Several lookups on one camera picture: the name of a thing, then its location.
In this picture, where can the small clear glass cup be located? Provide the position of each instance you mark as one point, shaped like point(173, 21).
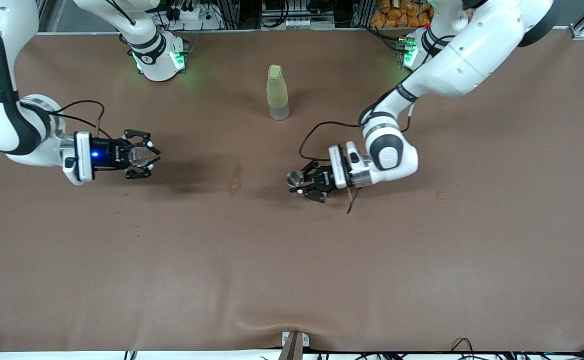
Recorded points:
point(139, 156)

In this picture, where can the white terminal strip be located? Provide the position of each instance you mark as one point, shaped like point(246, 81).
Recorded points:
point(306, 23)

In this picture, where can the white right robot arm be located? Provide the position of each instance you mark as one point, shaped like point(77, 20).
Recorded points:
point(27, 150)

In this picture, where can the elongated liquid puddle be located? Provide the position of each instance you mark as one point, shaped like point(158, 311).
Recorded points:
point(235, 182)

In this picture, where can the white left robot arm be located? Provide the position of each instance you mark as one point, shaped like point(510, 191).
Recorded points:
point(471, 65)

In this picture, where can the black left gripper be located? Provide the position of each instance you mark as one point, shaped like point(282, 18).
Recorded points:
point(325, 178)

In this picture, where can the yellow-green frosted bottle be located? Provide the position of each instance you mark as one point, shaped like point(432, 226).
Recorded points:
point(277, 90)

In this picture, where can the steel double jigger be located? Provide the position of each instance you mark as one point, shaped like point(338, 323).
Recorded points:
point(295, 177)

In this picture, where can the brown table mat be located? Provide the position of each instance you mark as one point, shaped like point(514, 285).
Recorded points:
point(292, 250)

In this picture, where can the pile of orange bags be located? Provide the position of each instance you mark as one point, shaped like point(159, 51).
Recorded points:
point(396, 15)

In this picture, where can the white power strip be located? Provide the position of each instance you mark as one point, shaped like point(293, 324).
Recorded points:
point(194, 15)

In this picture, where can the metal clamp bracket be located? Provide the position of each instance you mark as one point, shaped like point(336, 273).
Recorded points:
point(294, 342)

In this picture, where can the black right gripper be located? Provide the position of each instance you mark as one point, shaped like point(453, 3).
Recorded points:
point(106, 153)

